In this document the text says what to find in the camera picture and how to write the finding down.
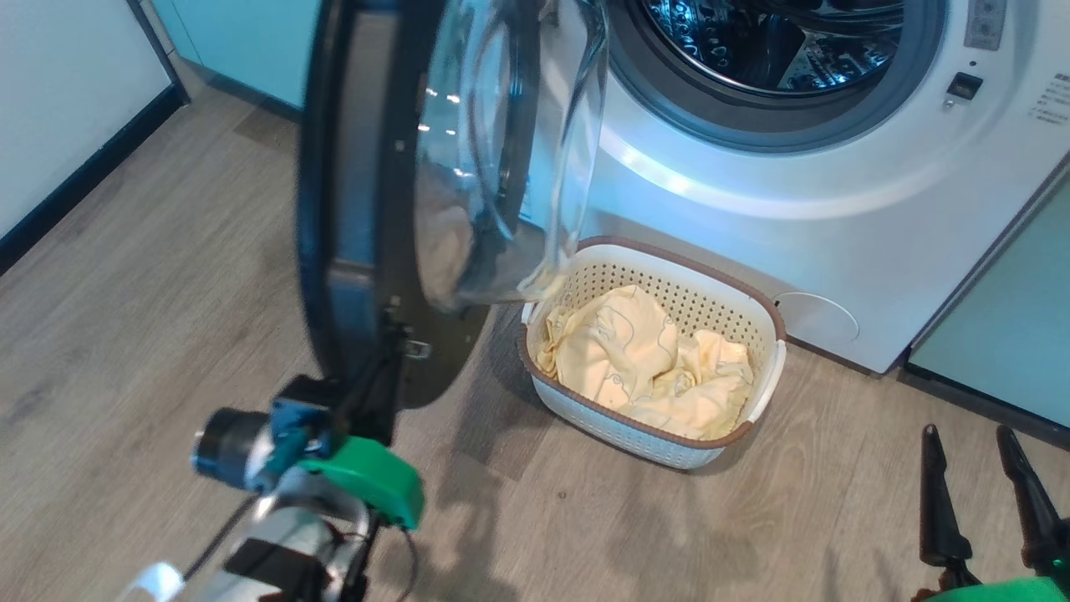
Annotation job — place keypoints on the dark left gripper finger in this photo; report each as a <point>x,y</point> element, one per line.
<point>372,401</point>

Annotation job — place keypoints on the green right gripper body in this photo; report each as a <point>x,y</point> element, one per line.
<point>1003,592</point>

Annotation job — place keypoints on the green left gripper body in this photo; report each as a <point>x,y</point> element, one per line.
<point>376,481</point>

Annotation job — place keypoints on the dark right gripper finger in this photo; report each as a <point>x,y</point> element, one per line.
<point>940,518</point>
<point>1041,527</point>

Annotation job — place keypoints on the black round glass washer door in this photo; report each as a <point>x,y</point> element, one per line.
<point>359,167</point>

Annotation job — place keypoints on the cream garment with line print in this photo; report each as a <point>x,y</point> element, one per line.
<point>619,351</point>

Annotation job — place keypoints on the plain cream garment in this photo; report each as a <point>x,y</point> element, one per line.
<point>710,393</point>

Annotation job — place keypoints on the white front-load washing machine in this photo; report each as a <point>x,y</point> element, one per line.
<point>794,217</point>

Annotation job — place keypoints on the white brown-rimmed laundry basket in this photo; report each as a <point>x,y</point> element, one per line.
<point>635,435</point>

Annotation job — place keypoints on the blue camera plug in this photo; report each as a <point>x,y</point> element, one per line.
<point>292,431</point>

